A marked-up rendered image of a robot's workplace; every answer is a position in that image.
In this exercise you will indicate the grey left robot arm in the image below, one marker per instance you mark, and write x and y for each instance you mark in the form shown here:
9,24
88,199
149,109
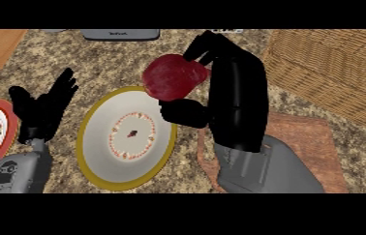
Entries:
25,168

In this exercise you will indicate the red rimmed plate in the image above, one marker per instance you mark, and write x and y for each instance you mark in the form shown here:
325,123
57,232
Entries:
6,127

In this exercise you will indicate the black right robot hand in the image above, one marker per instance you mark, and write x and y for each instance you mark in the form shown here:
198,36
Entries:
236,94

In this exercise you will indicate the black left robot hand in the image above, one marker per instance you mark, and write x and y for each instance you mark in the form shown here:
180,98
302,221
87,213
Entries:
44,111

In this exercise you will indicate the brown wooden cutting board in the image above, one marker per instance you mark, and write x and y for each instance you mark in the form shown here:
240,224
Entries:
304,148

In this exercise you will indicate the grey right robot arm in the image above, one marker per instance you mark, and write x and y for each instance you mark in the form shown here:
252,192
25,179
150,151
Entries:
266,172

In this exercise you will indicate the orange wooden board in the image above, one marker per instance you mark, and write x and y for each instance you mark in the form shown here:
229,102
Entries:
9,44

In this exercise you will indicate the white plate with yellow rim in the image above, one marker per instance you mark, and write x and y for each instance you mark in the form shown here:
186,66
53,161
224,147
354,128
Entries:
124,139

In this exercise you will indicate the small white appliance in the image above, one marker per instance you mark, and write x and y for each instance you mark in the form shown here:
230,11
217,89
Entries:
227,30

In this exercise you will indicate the grey appliance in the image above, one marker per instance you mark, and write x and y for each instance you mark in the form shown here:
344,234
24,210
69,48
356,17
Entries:
119,34

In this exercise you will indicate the red pear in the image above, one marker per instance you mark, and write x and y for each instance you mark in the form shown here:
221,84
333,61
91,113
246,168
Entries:
173,77

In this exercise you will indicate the wicker basket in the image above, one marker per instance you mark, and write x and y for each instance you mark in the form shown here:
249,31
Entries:
319,69

